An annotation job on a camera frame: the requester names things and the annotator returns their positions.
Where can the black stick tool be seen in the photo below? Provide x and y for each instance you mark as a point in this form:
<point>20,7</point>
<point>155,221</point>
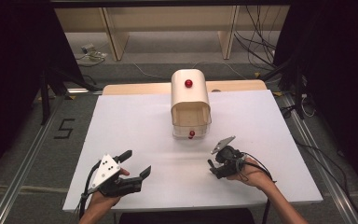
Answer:
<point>210,163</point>

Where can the light wooden table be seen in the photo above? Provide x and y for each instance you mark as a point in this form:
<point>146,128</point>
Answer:
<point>136,88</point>

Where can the person's right hand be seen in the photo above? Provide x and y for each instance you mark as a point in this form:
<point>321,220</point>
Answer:
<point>254,179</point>

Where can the dark curtain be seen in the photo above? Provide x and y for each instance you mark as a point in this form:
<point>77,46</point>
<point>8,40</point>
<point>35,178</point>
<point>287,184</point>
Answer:
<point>12,77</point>
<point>345,77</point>

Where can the black tripod stand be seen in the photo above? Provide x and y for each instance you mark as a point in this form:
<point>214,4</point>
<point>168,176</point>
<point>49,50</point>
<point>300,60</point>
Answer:
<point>45,96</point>
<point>298,93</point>

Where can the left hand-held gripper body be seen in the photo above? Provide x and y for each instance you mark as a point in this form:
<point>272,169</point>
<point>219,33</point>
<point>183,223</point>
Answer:
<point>105,172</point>

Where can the white board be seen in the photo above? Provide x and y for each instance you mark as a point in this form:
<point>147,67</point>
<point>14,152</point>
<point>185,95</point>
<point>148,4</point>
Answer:
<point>130,124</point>

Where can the light wooden furniture frame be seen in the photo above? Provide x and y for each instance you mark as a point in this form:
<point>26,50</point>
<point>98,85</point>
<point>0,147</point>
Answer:
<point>118,37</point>

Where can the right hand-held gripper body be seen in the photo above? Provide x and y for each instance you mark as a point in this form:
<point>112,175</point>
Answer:
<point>228,157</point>

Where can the cream arched drawer cabinet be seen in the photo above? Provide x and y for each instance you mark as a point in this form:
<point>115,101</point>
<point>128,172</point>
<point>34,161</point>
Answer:
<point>188,93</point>

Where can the person's left hand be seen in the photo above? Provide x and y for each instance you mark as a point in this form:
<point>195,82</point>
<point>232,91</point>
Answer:
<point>102,202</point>

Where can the metal floor rail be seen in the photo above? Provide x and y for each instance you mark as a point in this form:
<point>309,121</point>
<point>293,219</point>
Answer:
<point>323,168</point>
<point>21,174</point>

